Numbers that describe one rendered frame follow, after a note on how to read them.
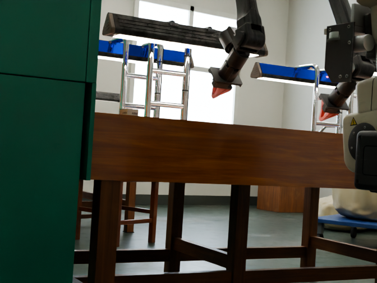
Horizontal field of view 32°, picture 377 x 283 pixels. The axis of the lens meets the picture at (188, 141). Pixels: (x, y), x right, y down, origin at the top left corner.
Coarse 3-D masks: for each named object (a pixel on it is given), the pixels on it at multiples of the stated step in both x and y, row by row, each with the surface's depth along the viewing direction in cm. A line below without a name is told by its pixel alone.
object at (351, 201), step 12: (336, 192) 529; (348, 192) 518; (360, 192) 510; (336, 204) 528; (348, 204) 517; (360, 204) 511; (372, 204) 507; (348, 216) 535; (360, 216) 514; (372, 216) 511
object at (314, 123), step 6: (300, 66) 321; (306, 66) 317; (312, 66) 313; (318, 66) 311; (318, 72) 310; (324, 72) 329; (318, 78) 310; (318, 84) 310; (318, 90) 310; (318, 96) 311; (312, 102) 311; (312, 108) 311; (312, 114) 310; (312, 120) 310; (312, 126) 310; (330, 126) 315; (336, 126) 317; (336, 132) 318
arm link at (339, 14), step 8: (328, 0) 231; (336, 0) 228; (344, 0) 227; (336, 8) 228; (344, 8) 225; (336, 16) 227; (344, 16) 224; (336, 24) 227; (360, 56) 218; (360, 64) 216; (368, 64) 218; (360, 72) 216; (368, 72) 218
